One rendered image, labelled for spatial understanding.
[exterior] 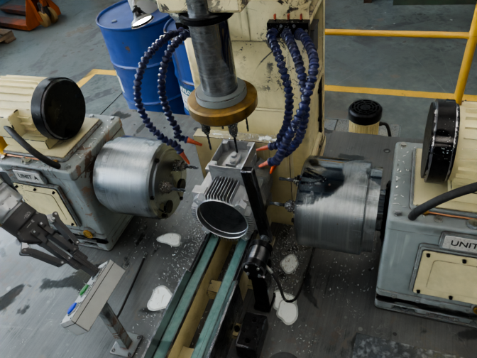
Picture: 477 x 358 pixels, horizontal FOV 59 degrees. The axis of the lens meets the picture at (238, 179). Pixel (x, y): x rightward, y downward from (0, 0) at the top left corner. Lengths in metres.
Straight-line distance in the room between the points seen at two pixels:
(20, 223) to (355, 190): 0.78
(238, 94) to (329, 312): 0.65
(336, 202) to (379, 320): 0.37
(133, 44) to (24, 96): 1.75
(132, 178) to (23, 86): 0.41
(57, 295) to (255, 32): 1.00
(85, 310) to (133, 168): 0.41
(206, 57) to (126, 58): 2.14
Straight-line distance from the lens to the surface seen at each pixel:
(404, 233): 1.03
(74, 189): 1.36
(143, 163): 1.23
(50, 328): 1.44
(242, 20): 1.18
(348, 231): 1.07
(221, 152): 1.24
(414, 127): 3.25
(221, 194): 1.14
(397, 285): 1.19
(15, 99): 1.38
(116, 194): 1.29
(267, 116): 1.31
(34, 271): 1.61
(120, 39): 3.05
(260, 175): 1.22
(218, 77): 1.01
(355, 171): 1.08
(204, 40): 0.98
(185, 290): 1.20
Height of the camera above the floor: 1.89
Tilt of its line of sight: 42 degrees down
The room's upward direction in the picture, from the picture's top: 10 degrees counter-clockwise
